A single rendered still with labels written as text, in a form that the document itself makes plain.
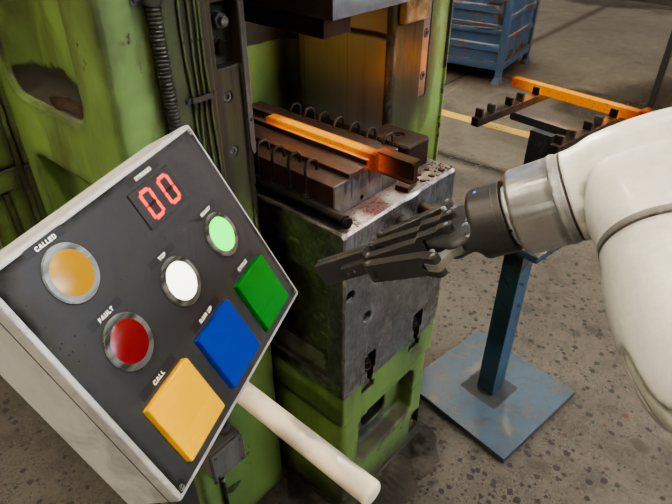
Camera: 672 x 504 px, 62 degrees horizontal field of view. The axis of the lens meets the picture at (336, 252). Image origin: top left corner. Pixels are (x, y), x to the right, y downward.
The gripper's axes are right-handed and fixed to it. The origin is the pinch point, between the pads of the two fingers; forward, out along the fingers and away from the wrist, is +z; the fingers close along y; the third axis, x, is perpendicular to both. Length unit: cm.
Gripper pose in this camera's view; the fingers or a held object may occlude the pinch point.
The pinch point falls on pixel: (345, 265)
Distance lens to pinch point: 67.0
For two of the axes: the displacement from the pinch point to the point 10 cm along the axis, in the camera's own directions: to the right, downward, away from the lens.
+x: -4.8, -7.9, -3.8
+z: -8.3, 2.7, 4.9
